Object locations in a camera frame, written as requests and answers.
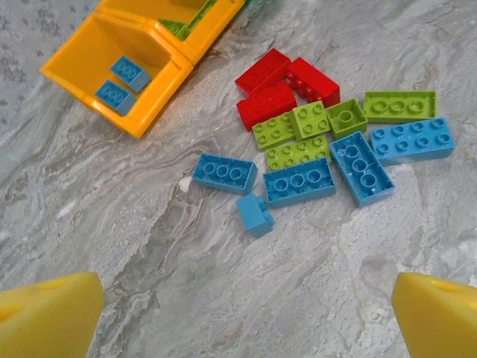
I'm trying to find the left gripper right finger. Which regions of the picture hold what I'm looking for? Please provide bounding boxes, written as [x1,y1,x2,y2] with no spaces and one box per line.
[391,271,477,358]

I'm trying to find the small blue lego brick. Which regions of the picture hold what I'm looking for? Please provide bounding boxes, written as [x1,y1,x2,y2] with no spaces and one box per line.
[236,192,276,239]

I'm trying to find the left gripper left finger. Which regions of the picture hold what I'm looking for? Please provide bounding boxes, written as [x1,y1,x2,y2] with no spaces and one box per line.
[0,271,106,358]

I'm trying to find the red lego brick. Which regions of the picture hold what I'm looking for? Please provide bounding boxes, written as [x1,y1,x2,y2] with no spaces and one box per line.
[234,47,291,94]
[285,57,341,108]
[236,81,298,132]

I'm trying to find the orange plastic bin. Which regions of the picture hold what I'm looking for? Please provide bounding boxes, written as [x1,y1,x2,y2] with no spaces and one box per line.
[39,9,195,139]
[95,0,247,65]

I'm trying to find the small green lego brick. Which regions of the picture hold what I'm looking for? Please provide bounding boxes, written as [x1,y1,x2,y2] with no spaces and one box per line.
[291,100,332,141]
[326,98,369,141]

